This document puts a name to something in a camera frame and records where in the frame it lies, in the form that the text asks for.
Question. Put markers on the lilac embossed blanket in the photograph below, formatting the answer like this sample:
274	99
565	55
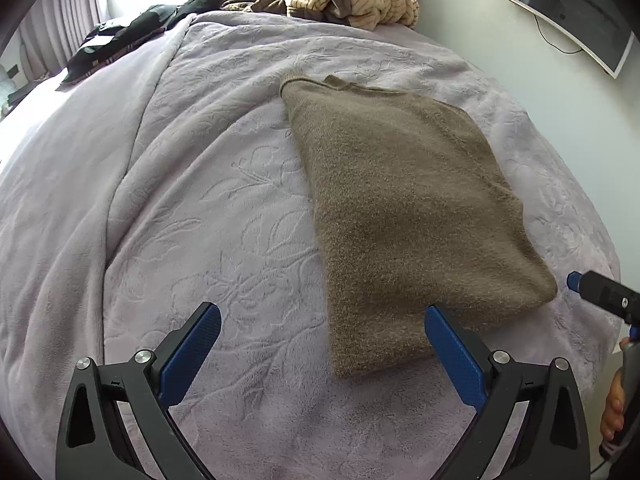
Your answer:
200	210

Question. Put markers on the tan fuzzy sweater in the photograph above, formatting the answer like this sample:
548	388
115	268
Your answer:
400	210

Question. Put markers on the wall-mounted television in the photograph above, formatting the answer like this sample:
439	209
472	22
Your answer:
565	5

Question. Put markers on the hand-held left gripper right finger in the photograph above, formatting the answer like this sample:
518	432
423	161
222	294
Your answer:
452	355

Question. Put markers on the black garment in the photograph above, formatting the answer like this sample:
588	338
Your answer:
140	30

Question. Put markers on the lilac curtain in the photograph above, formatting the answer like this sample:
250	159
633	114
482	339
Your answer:
65	20

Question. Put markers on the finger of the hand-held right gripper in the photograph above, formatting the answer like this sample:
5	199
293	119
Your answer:
600	291

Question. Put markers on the person's right hand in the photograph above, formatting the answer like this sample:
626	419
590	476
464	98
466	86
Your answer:
612	410

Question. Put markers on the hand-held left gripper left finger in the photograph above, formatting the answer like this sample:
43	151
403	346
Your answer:
192	355

